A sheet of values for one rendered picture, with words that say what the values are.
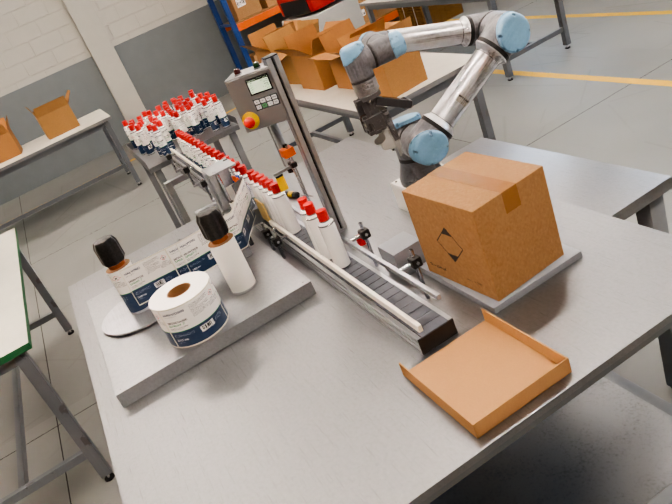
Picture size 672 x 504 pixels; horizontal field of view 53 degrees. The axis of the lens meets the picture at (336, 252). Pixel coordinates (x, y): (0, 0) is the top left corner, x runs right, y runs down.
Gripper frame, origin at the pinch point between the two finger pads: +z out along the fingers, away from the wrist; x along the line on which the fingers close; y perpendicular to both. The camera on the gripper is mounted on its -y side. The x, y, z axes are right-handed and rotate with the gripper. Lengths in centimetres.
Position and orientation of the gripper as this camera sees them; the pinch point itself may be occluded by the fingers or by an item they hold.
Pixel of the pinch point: (398, 149)
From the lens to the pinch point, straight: 216.1
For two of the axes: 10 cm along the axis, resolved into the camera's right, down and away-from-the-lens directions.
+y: -8.9, 4.5, -0.5
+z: 3.9, 8.3, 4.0
